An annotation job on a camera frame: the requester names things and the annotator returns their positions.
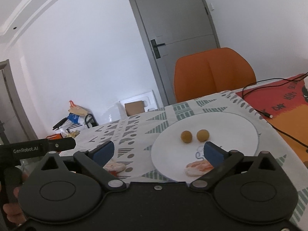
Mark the peeled tangerine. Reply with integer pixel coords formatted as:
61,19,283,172
184,160,213,177

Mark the person's left hand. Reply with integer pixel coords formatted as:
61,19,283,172
3,173,28,226

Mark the peeled fruit on tablecloth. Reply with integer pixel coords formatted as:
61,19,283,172
103,160,126,177

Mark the brown longan fruit right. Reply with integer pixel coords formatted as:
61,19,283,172
196,129,210,142

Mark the brown longan fruit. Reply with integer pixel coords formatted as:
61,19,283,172
181,130,193,143
196,129,210,142

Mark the black metal rack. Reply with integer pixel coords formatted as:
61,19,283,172
85,113,99,128

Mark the brown longan fruit left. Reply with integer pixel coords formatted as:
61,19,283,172
181,130,193,143

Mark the white round plate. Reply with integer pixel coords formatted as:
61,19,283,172
151,112,259,183

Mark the pile of bags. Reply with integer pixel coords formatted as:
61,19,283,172
52,100,89,134

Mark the patterned white tablecloth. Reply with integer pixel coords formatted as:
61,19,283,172
21,90,308,230

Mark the brown cardboard box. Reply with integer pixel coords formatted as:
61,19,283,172
124,101,145,116

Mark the white foam packaging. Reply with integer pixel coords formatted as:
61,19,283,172
119,90,158,112

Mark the red orange table mat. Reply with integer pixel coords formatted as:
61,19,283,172
236,74,307,166

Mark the orange chair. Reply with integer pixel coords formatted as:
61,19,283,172
173,48,256,103

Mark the grey door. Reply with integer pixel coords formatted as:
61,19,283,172
129,0,220,106

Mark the black usb cable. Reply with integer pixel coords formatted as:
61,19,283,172
242,71,308,150

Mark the black door handle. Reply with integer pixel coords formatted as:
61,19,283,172
150,39,165,59

